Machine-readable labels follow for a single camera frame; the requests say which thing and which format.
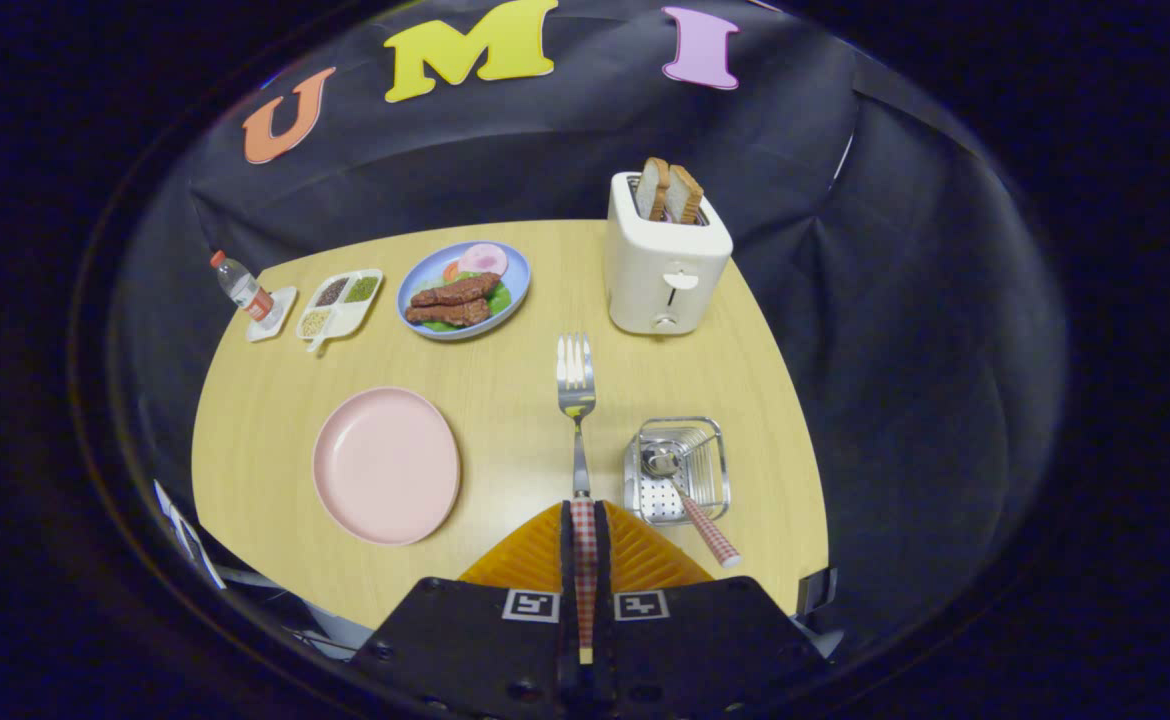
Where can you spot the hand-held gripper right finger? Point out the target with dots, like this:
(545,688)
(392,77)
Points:
(603,560)

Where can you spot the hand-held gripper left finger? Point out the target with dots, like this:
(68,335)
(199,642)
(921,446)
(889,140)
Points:
(566,560)

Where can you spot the pink plate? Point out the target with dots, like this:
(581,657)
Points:
(385,465)

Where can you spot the green lettuce leaf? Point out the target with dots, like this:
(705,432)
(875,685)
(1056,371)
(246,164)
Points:
(499,298)

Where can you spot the brown grilled meat piece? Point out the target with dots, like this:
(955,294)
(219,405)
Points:
(455,290)
(450,314)

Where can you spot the blue plate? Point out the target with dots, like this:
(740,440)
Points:
(520,270)

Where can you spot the white toaster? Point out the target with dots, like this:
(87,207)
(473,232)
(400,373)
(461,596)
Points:
(660,270)

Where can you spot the pink ham slice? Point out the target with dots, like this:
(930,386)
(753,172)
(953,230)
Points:
(483,259)

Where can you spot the white divided condiment dish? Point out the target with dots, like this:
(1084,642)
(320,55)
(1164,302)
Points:
(340,310)

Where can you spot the toast slice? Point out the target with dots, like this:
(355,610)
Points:
(685,195)
(652,188)

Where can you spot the white square coaster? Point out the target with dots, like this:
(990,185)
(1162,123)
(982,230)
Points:
(280,310)

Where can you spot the white flat panel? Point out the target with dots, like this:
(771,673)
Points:
(185,530)

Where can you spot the clear bottle with red label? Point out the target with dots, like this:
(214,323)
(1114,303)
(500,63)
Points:
(243,290)

